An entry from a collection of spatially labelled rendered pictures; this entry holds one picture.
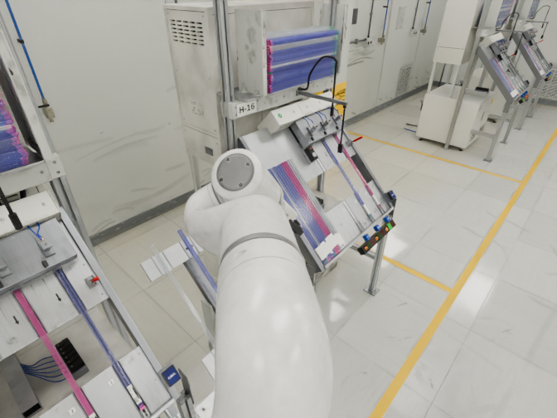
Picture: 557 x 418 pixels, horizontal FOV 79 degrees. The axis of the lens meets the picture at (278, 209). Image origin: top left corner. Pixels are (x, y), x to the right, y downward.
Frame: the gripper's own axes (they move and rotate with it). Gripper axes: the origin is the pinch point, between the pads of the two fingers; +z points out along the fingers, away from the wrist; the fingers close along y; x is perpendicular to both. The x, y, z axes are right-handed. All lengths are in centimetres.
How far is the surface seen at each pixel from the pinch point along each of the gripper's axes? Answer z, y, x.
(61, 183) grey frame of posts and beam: 6, 63, 38
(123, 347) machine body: 45, 27, 79
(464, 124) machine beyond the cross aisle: 345, 14, -234
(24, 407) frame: 21, 28, 101
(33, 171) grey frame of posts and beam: -5, 62, 37
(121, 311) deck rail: 19, 25, 56
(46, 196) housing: 1, 60, 43
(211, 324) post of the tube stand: 49, 8, 49
